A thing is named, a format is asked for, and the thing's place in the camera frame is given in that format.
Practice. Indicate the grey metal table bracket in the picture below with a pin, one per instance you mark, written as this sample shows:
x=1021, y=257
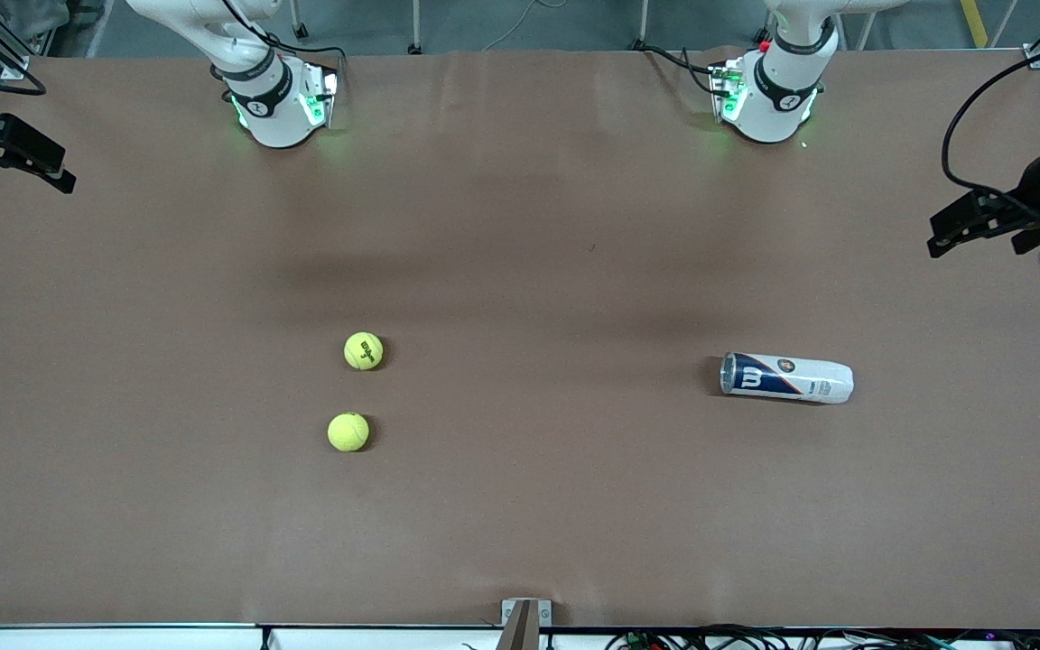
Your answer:
x=543, y=612

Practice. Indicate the white blue tennis ball can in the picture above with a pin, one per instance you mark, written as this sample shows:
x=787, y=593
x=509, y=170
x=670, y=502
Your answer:
x=809, y=379

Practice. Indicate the metal stand leg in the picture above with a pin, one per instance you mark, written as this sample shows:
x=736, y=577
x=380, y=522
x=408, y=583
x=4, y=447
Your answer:
x=642, y=23
x=299, y=23
x=415, y=27

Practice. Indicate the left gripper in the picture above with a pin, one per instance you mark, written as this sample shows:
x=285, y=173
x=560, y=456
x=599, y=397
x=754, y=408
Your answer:
x=1033, y=188

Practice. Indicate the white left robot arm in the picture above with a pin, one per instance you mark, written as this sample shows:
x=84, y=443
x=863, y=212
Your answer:
x=768, y=108

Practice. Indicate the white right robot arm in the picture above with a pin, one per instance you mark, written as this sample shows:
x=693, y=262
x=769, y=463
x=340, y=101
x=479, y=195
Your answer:
x=276, y=117

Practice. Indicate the yellow tennis ball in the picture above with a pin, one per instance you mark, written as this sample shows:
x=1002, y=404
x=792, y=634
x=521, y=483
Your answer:
x=363, y=350
x=348, y=431

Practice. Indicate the brown table cover mat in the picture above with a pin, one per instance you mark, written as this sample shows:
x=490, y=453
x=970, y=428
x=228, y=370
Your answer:
x=574, y=506

